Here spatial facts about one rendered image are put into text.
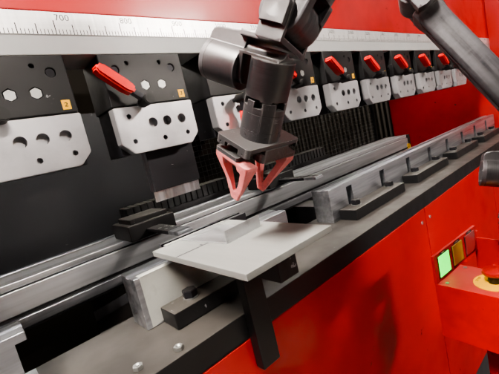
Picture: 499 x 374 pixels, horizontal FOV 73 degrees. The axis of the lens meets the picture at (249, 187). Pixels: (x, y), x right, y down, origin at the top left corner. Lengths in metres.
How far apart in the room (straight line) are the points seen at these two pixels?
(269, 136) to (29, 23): 0.38
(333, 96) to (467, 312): 0.60
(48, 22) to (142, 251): 0.53
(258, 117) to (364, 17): 0.86
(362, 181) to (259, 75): 0.73
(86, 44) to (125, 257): 0.49
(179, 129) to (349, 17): 0.71
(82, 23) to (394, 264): 0.89
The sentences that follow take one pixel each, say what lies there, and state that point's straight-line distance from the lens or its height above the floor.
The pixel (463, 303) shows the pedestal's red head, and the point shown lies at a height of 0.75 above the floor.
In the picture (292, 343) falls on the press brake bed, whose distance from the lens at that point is 0.71.
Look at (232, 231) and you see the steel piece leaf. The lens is 0.56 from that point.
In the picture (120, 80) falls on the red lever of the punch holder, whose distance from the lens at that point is 0.58.
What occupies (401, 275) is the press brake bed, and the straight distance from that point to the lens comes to 1.05.
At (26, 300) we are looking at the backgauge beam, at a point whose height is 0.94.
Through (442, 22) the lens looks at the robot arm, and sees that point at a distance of 0.85.
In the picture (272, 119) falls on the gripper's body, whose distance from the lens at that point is 0.45.
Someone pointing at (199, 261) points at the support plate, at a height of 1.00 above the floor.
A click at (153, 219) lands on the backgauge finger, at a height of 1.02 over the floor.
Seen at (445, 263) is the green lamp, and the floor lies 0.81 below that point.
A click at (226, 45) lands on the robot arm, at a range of 0.48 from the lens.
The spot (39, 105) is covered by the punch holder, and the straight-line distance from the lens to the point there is 0.58.
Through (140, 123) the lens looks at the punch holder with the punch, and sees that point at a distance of 0.61.
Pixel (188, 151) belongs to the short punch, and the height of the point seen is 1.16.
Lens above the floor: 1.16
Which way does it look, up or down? 8 degrees down
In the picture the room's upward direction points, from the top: 13 degrees counter-clockwise
